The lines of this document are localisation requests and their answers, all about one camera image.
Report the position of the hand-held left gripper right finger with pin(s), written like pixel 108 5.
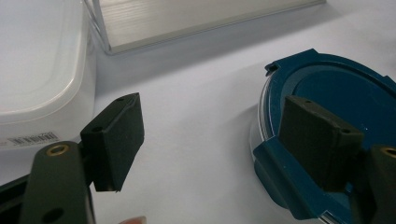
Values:
pixel 314 140

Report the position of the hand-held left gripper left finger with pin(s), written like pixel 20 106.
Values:
pixel 115 143

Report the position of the round container with blue lid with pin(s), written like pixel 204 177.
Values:
pixel 342 93

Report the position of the white rectangular lidded container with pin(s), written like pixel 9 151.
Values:
pixel 37 62

